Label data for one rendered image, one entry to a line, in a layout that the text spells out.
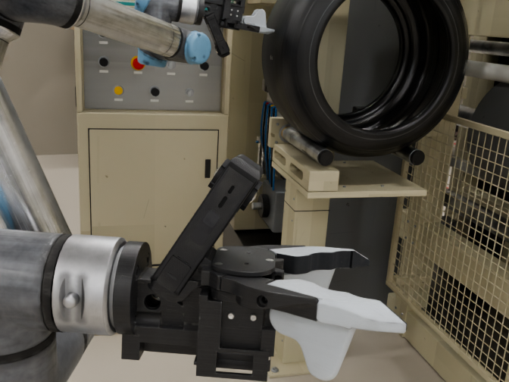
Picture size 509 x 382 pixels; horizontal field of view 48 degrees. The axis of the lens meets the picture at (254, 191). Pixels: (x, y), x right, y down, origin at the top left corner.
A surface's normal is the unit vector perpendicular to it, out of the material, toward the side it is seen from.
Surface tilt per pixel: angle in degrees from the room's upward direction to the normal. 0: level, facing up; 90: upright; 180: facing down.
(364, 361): 0
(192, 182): 90
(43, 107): 90
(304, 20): 76
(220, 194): 81
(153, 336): 82
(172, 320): 82
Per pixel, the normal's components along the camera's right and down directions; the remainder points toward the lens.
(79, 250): 0.04, -0.76
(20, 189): 0.65, -0.01
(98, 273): 0.00, -0.34
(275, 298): -0.29, 0.13
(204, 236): -0.07, 0.12
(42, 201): 0.83, -0.14
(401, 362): 0.06, -0.96
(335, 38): 0.25, 0.29
